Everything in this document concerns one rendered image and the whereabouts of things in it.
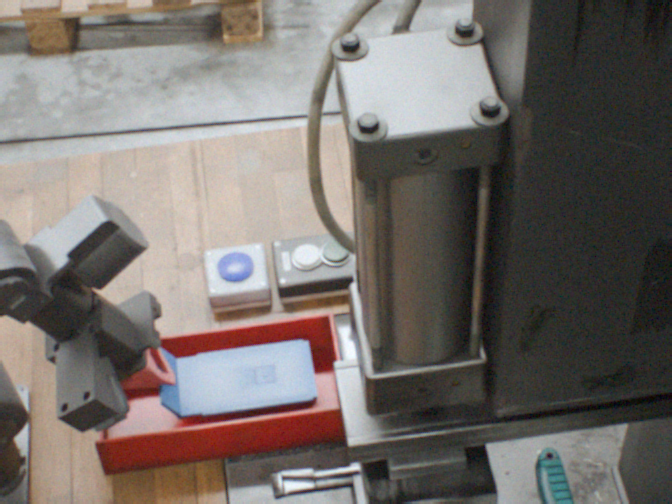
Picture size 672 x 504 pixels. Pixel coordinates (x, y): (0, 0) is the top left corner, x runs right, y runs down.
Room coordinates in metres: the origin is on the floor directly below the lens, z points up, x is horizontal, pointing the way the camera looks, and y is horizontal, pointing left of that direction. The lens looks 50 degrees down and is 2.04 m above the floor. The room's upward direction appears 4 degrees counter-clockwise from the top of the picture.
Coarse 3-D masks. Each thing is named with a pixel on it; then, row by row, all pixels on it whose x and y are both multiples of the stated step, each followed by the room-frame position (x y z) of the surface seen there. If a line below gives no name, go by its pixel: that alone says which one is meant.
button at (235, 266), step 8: (224, 256) 0.93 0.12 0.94; (232, 256) 0.93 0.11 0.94; (240, 256) 0.93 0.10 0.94; (248, 256) 0.93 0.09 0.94; (224, 264) 0.92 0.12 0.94; (232, 264) 0.92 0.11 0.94; (240, 264) 0.92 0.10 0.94; (248, 264) 0.92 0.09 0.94; (224, 272) 0.91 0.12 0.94; (232, 272) 0.91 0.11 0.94; (240, 272) 0.91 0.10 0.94; (248, 272) 0.91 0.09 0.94; (232, 280) 0.90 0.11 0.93; (240, 280) 0.90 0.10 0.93
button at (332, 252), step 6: (324, 246) 0.93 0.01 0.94; (330, 246) 0.93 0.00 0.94; (336, 246) 0.93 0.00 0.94; (324, 252) 0.92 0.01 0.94; (330, 252) 0.92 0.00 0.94; (336, 252) 0.92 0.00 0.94; (342, 252) 0.92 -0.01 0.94; (348, 252) 0.93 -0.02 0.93; (324, 258) 0.92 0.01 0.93; (330, 258) 0.92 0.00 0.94; (336, 258) 0.92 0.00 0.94; (342, 258) 0.91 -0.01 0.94
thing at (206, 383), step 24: (168, 360) 0.78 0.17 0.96; (192, 360) 0.78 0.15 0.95; (216, 360) 0.78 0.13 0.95; (240, 360) 0.78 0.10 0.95; (264, 360) 0.78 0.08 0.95; (288, 360) 0.78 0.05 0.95; (192, 384) 0.75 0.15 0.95; (216, 384) 0.75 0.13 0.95; (240, 384) 0.75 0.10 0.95; (264, 384) 0.75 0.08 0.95; (288, 384) 0.75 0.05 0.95; (312, 384) 0.74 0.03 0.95; (168, 408) 0.72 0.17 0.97; (192, 408) 0.72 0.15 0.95; (216, 408) 0.72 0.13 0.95
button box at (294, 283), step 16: (288, 240) 0.95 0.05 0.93; (304, 240) 0.95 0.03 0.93; (320, 240) 0.95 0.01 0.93; (288, 256) 0.93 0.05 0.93; (320, 256) 0.92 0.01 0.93; (352, 256) 0.92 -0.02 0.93; (288, 272) 0.91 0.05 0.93; (304, 272) 0.91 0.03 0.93; (320, 272) 0.90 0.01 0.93; (336, 272) 0.90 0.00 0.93; (352, 272) 0.90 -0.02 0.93; (288, 288) 0.89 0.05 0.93; (304, 288) 0.89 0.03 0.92; (320, 288) 0.89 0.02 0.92; (336, 288) 0.89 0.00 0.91
